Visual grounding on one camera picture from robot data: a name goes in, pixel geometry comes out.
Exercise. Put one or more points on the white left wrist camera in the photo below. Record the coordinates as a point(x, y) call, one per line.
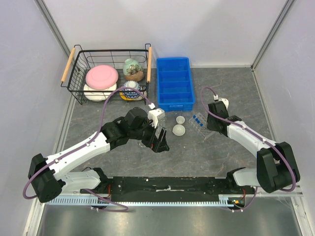
point(155, 114)

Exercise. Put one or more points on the black wire basket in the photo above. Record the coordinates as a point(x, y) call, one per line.
point(80, 61)

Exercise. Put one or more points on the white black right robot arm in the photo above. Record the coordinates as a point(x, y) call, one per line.
point(276, 167)

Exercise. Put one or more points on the white ceramic evaporating dish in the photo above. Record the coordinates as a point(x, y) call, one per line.
point(178, 130)

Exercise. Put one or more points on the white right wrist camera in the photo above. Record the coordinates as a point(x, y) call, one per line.
point(223, 100)

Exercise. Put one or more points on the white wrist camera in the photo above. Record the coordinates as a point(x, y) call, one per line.
point(223, 100)
point(155, 114)

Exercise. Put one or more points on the blue white patterned bowl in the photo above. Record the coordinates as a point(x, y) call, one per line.
point(130, 93)

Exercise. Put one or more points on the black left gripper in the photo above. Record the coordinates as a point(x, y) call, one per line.
point(154, 143)

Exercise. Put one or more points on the light blue cable duct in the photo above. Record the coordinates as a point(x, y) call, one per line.
point(90, 200)

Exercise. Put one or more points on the blue plastic compartment bin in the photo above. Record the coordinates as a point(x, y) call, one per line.
point(175, 90)

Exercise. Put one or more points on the pink ceramic plate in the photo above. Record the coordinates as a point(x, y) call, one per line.
point(101, 77)

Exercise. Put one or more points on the green floral ceramic bowl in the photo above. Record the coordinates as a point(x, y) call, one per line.
point(132, 70)

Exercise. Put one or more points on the yellow plate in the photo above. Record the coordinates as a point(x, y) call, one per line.
point(129, 99)

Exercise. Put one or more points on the clear acrylic test tube rack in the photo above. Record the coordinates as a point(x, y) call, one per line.
point(203, 131)

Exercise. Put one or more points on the white ceramic bowl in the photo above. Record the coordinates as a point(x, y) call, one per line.
point(96, 94)

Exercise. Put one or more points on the white ceramic crucible cup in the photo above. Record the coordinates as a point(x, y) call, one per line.
point(180, 120)

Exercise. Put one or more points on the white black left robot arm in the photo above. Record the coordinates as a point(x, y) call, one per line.
point(53, 175)

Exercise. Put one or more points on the clear glass flask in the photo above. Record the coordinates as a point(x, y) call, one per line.
point(144, 145)

